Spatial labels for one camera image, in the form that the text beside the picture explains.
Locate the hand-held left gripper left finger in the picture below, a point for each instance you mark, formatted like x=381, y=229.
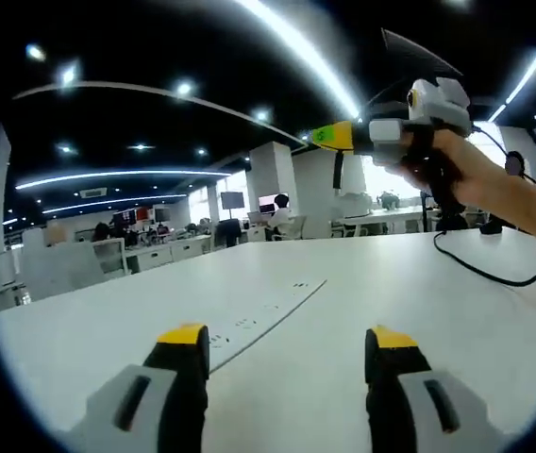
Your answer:
x=117, y=410

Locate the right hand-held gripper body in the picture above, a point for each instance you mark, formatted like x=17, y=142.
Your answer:
x=438, y=106

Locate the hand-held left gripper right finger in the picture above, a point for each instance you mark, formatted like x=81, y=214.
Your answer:
x=442, y=410

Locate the white USB port panel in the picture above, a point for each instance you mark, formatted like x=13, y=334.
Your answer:
x=277, y=304

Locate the small bright desk monitor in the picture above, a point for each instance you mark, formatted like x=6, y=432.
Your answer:
x=267, y=204

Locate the white desk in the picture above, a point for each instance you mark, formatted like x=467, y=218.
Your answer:
x=343, y=292

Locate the person's right hand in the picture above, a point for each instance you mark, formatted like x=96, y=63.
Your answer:
x=466, y=170

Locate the large hanging dark monitor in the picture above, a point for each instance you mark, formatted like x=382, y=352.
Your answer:
x=419, y=52

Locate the dark monitor on stand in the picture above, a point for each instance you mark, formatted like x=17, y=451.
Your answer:
x=232, y=200

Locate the black office chair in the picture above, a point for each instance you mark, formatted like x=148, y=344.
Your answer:
x=228, y=233

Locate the ceiling air vent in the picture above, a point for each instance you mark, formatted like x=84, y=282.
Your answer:
x=93, y=193

